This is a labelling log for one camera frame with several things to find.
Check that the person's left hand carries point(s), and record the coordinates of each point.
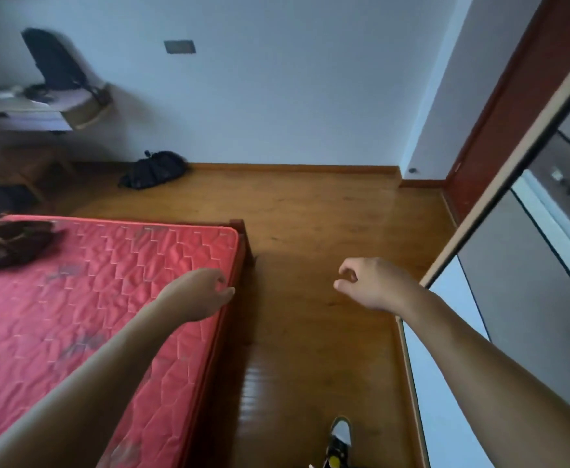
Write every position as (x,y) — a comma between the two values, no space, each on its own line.
(197,297)

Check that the person's right hand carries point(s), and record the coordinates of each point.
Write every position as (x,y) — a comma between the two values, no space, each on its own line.
(382,287)

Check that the white grey sliding wardrobe door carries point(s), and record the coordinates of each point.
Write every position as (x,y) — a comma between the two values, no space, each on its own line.
(509,311)

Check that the wooden wardrobe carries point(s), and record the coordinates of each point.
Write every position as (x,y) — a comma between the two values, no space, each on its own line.
(509,172)

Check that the brown sweater with blue trim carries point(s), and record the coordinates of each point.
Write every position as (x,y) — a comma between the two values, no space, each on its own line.
(11,243)

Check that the person's left forearm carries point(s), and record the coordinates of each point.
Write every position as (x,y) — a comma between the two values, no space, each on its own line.
(80,399)

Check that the person's right forearm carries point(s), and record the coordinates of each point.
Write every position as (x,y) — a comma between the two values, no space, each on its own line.
(499,385)

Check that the person's right shoe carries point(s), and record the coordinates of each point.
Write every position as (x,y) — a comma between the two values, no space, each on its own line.
(338,445)

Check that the wooden headboard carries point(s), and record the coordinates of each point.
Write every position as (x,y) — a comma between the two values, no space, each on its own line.
(216,385)

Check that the red quilted mattress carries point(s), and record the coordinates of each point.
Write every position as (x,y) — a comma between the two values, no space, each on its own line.
(70,311)

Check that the black bag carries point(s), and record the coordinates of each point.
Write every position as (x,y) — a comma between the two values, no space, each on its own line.
(153,170)

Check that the white plastic door latch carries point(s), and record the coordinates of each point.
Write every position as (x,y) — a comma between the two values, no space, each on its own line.
(563,182)

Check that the small wooden desk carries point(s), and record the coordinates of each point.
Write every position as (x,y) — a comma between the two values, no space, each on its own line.
(85,114)

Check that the wooden chair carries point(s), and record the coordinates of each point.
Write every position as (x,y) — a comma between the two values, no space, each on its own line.
(26,160)

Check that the reddish brown room door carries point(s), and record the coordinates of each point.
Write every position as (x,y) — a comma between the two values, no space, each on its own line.
(524,92)

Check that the black backpack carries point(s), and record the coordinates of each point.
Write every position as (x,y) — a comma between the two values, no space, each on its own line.
(55,58)

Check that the grey wall switch plate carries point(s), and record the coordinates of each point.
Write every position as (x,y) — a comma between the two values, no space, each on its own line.
(180,47)

